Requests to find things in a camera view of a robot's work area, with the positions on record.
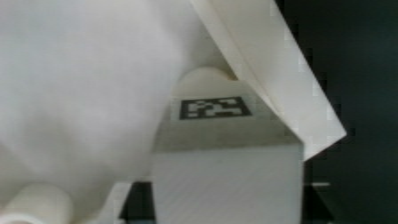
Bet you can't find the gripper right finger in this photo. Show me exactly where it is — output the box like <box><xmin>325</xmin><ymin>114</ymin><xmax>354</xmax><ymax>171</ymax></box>
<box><xmin>302</xmin><ymin>182</ymin><xmax>336</xmax><ymax>224</ymax></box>

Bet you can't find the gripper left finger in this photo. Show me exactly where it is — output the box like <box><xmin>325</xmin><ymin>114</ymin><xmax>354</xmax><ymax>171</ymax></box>
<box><xmin>98</xmin><ymin>182</ymin><xmax>157</xmax><ymax>224</ymax></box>

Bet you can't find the white square table top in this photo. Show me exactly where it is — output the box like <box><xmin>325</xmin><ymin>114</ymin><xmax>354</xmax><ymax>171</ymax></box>
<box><xmin>0</xmin><ymin>0</ymin><xmax>274</xmax><ymax>224</ymax></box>

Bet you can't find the white U-shaped obstacle fence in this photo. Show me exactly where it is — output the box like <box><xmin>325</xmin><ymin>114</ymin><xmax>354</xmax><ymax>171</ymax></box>
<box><xmin>190</xmin><ymin>0</ymin><xmax>347</xmax><ymax>158</ymax></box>

